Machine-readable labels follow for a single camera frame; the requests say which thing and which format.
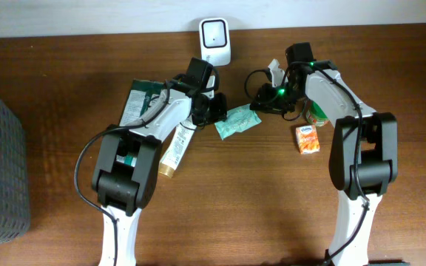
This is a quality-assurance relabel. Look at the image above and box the white tube with gold cap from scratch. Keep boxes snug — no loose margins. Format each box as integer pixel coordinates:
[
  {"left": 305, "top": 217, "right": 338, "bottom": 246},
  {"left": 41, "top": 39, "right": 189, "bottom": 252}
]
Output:
[{"left": 158, "top": 117, "right": 197, "bottom": 178}]

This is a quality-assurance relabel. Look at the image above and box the green lidded jar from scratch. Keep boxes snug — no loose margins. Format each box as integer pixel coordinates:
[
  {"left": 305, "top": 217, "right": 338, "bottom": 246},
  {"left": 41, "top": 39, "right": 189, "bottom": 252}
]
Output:
[{"left": 305, "top": 101, "right": 329, "bottom": 126}]

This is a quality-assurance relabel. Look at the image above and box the mint green wipes packet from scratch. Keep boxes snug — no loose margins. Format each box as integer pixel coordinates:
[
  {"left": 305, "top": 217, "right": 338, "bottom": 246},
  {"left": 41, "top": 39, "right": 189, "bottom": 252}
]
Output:
[{"left": 214, "top": 104, "right": 262, "bottom": 140}]

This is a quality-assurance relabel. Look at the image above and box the dark green wipes pack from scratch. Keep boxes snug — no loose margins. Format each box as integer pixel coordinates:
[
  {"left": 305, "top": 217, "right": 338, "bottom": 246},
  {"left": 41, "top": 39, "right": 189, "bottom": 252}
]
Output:
[{"left": 119, "top": 79, "right": 163, "bottom": 126}]

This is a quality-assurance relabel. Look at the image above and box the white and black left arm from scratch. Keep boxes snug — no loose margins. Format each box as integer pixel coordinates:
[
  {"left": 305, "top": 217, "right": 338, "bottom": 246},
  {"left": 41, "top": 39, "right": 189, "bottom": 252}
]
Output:
[{"left": 92, "top": 58, "right": 226, "bottom": 265}]

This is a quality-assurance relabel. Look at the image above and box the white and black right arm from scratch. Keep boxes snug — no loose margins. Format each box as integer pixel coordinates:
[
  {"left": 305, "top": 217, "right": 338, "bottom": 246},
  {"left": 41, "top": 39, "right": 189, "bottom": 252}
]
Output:
[{"left": 250, "top": 42, "right": 398, "bottom": 265}]

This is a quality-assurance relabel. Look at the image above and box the white barcode scanner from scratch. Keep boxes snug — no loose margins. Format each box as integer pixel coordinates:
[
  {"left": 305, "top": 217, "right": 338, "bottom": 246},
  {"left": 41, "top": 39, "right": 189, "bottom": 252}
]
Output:
[{"left": 198, "top": 18, "right": 231, "bottom": 67}]

